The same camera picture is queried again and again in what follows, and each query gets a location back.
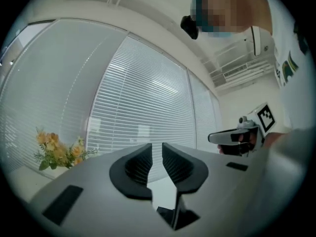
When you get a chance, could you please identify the white ceiling air vent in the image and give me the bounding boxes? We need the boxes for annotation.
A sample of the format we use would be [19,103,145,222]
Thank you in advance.
[209,58,278,88]

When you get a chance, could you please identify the white ceiling fixture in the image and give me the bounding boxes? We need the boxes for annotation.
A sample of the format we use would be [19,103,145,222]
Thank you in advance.
[250,25,270,57]

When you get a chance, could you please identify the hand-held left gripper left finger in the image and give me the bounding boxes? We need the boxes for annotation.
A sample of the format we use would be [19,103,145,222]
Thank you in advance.
[109,143,154,200]

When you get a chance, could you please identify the person's head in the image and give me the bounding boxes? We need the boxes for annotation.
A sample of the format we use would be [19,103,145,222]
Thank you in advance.
[191,0,274,38]

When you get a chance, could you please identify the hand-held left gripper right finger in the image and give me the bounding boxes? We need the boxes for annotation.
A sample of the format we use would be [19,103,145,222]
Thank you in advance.
[161,142,209,193]

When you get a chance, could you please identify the frosted glass panel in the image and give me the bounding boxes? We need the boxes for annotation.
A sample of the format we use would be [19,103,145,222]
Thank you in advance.
[0,18,129,173]

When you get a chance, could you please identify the yellow flower bouquet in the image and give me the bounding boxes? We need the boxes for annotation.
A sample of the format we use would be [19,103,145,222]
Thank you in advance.
[33,126,100,171]

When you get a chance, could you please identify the white printed T-shirt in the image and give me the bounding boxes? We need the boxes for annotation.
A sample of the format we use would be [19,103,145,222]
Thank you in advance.
[249,0,316,202]

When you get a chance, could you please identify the white table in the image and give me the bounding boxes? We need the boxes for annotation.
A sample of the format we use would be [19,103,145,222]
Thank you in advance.
[3,165,176,211]

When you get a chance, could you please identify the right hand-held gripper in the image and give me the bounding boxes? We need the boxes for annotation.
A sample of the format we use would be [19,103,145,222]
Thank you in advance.
[208,102,276,157]

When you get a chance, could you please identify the black head-worn camera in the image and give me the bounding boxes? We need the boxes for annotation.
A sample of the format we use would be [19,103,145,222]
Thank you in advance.
[180,15,201,40]

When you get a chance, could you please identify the white window blinds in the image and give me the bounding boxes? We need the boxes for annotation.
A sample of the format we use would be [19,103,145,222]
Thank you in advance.
[87,35,223,183]

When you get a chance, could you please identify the person's right forearm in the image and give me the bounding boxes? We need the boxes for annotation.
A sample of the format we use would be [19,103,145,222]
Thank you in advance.
[263,131,292,149]

